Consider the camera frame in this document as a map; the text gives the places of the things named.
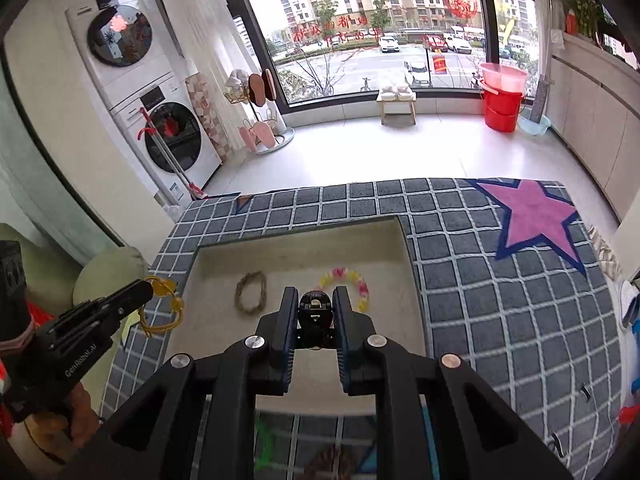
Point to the red vase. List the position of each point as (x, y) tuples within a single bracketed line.
[(571, 24)]

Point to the blue basin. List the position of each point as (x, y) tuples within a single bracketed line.
[(532, 129)]

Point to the black hair claw clip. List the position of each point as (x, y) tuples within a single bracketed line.
[(314, 310)]

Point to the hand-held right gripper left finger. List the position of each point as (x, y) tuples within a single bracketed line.
[(286, 340)]

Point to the beige tray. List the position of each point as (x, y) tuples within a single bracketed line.
[(225, 260)]

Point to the person's left hand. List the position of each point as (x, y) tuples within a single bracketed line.
[(80, 415)]

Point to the white washing machine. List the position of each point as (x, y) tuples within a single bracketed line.
[(200, 160)]

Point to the small black clip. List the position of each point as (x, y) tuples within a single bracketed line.
[(584, 393)]

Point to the grey brush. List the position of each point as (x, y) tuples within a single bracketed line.
[(539, 102)]

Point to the white cabinet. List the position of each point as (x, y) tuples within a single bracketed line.
[(595, 105)]

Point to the wooden stool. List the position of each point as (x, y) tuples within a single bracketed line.
[(396, 105)]

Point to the green potted plant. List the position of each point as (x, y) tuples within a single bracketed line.
[(585, 5)]

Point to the red paper-cut window decal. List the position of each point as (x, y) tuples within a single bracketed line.
[(460, 4)]

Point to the pink slippers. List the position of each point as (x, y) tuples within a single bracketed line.
[(260, 135)]

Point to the white dryer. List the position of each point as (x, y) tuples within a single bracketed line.
[(135, 60)]

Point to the brown slippers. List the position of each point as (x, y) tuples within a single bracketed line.
[(257, 87)]

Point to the pink basin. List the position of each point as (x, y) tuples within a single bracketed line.
[(502, 75)]

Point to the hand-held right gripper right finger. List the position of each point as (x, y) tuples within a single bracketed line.
[(342, 340)]

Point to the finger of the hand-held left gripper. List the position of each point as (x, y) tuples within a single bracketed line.
[(125, 300)]

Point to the white slippers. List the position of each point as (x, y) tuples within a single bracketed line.
[(396, 91)]

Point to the tile patterned board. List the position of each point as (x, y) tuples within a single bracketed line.
[(207, 110)]

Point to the red and white mop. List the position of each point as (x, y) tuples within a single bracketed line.
[(167, 155)]

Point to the white car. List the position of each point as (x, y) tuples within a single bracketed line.
[(389, 44)]

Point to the red bucket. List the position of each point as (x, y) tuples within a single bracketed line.
[(500, 110)]

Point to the green bangle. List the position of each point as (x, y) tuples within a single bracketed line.
[(265, 447)]

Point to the white shoe rack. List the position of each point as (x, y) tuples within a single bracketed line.
[(280, 135)]

